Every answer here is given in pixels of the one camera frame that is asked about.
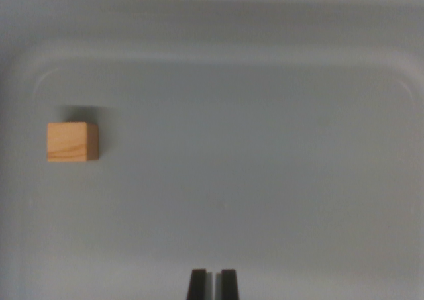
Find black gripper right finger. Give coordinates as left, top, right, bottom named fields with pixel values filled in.
left=215, top=268, right=240, bottom=300

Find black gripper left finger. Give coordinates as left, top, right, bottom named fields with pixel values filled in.
left=186, top=268, right=215, bottom=300

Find wooden cube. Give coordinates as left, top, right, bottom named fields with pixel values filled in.
left=46, top=121, right=100, bottom=163

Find grey plastic bin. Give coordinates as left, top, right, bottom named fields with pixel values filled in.
left=0, top=0, right=424, bottom=300

